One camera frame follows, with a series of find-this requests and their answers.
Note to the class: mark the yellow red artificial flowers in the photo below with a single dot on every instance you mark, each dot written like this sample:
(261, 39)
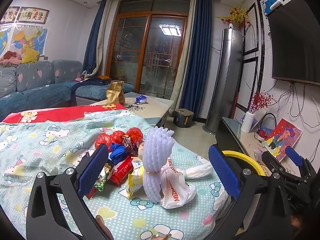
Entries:
(236, 15)

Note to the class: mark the blue curtain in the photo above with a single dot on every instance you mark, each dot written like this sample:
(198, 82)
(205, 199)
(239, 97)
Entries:
(197, 55)
(95, 42)

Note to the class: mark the small white camera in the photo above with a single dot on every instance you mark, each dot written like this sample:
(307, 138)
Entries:
(231, 25)

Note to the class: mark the blue grey sofa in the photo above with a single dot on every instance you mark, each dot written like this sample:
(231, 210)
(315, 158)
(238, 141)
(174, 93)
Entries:
(37, 92)

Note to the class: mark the pile of pink clothes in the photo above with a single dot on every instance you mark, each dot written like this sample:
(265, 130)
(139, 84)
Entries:
(10, 58)

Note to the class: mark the wooden framed glass door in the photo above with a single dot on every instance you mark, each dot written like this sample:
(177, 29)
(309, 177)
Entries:
(147, 50)

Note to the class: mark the small white device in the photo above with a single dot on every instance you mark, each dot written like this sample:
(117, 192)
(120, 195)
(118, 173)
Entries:
(277, 4)

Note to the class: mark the black wall frame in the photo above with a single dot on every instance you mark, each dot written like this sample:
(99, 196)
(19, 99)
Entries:
(245, 30)
(238, 85)

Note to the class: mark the yellow white snack packet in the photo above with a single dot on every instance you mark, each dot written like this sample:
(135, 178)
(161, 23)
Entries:
(135, 180)

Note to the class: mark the yellow cushion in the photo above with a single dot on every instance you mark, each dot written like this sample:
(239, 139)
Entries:
(30, 55)

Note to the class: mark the television cabinet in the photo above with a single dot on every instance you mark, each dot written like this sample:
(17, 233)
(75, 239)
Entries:
(232, 135)

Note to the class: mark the framed embroidery picture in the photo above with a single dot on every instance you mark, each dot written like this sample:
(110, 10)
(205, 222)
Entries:
(10, 16)
(33, 16)

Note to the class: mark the world map poster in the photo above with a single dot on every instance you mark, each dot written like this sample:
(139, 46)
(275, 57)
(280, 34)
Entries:
(3, 41)

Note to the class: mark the banded foam net bundle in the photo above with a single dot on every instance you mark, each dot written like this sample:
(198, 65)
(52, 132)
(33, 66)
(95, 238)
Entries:
(156, 155)

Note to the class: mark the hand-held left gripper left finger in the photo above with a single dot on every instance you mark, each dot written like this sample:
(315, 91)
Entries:
(92, 170)

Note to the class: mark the yellow rimmed black bin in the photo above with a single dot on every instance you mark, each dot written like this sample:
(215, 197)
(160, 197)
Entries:
(246, 158)

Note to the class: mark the silver tower air conditioner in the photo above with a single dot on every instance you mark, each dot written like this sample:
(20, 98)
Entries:
(225, 80)

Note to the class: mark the blue white snack packet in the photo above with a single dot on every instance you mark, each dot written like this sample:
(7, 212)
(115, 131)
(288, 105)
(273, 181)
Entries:
(141, 99)

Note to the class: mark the person's right hand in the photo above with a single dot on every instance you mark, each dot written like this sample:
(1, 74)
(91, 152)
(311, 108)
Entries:
(296, 222)

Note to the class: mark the green snack packet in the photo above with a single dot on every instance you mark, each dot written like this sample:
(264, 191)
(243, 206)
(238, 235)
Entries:
(102, 180)

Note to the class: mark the white power strip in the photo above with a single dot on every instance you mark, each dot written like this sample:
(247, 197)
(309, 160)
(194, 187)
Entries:
(318, 117)

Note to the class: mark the white ribbed vase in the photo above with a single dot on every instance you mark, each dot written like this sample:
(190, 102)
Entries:
(247, 122)

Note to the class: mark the marble top coffee table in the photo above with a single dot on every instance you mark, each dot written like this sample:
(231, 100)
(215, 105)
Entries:
(155, 107)

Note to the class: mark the dark clothing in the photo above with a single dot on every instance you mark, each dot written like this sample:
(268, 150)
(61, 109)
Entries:
(95, 80)

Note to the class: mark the white plastic bag orange print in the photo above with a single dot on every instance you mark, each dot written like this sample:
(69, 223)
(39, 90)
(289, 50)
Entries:
(175, 190)

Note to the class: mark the cartoon printed blanket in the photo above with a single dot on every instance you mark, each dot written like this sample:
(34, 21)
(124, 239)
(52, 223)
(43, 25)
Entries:
(50, 140)

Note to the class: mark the blue storage stool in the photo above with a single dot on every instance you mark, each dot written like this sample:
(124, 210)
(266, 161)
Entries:
(183, 118)

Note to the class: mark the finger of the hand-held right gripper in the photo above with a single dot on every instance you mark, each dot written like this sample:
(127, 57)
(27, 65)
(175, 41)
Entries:
(272, 163)
(293, 155)

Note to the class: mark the purple snack packet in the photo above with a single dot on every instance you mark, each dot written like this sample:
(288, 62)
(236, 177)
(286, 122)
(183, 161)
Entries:
(131, 143)

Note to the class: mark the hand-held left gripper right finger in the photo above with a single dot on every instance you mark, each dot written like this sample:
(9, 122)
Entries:
(222, 172)

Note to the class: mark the small pink cloth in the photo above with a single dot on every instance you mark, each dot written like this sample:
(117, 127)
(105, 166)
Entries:
(78, 78)

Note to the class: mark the wall mounted television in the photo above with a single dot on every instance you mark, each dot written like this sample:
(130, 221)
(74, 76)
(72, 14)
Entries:
(295, 45)

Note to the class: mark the beige curtain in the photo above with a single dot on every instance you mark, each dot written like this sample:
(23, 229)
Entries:
(102, 55)
(183, 67)

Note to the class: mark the gold paper bag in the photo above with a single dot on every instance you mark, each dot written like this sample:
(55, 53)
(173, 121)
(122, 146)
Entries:
(115, 92)

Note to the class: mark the red plastic bag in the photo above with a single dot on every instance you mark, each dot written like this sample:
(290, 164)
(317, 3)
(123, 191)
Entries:
(115, 136)

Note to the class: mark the red snack packet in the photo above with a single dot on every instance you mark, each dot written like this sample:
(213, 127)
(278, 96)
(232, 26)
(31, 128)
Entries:
(121, 171)

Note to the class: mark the colourful country map poster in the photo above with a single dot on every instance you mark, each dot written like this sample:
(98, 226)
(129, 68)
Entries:
(30, 38)

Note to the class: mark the colourful portrait painting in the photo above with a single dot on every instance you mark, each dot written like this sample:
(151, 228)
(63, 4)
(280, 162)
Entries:
(283, 140)

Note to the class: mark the red blanket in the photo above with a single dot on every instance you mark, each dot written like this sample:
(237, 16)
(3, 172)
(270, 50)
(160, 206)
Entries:
(62, 113)

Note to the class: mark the white foam net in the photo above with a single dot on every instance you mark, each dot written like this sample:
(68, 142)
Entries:
(200, 171)

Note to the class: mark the red berry branches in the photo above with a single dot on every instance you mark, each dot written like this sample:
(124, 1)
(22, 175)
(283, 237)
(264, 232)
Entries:
(260, 101)

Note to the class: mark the blue plastic bag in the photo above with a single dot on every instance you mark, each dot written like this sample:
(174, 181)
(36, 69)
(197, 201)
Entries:
(120, 152)

